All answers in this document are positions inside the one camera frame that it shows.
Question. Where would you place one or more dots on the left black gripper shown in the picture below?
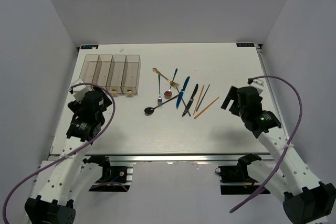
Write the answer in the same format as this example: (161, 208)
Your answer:
(74, 106)

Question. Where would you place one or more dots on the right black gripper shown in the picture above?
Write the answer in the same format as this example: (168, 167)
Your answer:
(232, 95)

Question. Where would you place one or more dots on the gold chopstick slanted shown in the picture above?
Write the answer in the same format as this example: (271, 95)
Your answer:
(195, 117)

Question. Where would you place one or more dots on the gold chopstick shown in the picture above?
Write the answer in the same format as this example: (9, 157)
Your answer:
(198, 100)

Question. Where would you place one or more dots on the black knife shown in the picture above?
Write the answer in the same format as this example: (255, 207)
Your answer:
(190, 101)

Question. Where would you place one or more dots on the blue knife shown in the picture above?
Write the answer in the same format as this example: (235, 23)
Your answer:
(180, 96)

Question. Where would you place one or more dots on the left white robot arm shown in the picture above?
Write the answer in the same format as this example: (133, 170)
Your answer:
(73, 174)

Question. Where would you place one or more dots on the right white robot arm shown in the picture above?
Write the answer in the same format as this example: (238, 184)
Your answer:
(304, 197)

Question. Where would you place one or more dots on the clear drawer container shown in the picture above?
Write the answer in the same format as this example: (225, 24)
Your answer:
(89, 72)
(115, 75)
(102, 69)
(131, 74)

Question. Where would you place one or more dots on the right blue table label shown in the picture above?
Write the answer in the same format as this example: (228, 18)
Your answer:
(245, 44)

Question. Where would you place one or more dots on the blue table label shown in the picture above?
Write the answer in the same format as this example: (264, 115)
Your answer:
(245, 44)
(88, 47)

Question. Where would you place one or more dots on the black spoon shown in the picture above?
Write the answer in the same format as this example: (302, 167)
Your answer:
(150, 110)

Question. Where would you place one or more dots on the left blue table label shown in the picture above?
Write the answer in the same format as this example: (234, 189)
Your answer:
(88, 47)

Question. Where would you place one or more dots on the ornate gold fork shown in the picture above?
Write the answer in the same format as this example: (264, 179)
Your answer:
(174, 83)

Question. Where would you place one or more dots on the rainbow purple spoon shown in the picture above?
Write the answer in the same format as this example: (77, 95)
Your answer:
(168, 93)

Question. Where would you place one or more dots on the rainbow green fork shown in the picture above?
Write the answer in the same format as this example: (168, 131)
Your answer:
(159, 100)

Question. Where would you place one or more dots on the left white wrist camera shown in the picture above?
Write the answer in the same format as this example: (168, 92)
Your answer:
(79, 92)

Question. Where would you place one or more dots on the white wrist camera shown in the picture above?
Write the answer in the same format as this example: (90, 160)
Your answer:
(257, 84)
(79, 92)

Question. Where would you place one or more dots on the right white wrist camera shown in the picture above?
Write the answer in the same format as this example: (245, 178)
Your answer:
(257, 84)

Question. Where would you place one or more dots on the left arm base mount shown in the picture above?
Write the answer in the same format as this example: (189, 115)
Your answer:
(113, 178)

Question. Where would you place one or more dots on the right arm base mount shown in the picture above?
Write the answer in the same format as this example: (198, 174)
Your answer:
(234, 180)

